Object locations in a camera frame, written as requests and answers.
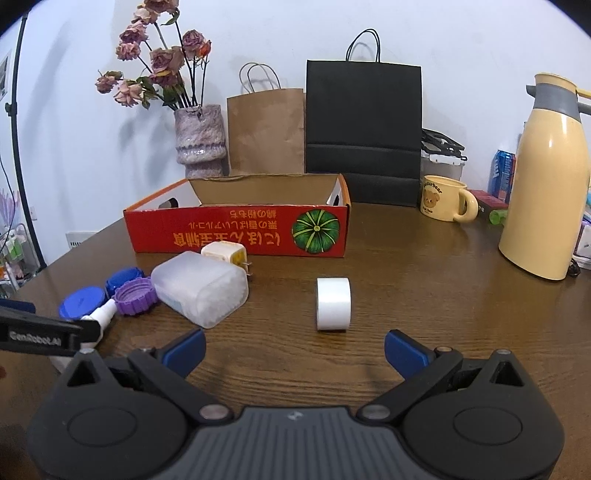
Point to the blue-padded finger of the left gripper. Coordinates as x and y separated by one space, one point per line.
18 305

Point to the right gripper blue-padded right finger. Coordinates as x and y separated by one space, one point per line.
425 372

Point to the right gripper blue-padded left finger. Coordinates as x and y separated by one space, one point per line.
164 371

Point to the blue contact lens case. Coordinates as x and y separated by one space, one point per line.
84 301

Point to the white tape roll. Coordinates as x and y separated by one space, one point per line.
334 304

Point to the white yellow charger plug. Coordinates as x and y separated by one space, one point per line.
229 252

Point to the purple screw lid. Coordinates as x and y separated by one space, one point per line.
135 296

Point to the translucent plastic cotton swab box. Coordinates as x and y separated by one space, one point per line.
202 289

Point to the green small object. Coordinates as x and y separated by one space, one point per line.
498 217

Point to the yellow bear mug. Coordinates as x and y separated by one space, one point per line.
449 200

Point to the dark red flat box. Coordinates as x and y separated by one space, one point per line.
487 203

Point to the cream thermos jug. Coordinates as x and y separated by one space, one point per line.
551 181

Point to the red cardboard pumpkin box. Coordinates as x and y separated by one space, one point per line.
271 215

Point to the blue soda can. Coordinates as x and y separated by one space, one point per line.
502 175

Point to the purple ceramic vase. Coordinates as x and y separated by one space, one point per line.
200 142

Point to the brown paper bag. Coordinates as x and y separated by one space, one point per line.
265 124

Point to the black paper bag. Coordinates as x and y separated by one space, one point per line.
363 120

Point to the dried rose bouquet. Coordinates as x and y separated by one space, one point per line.
174 62

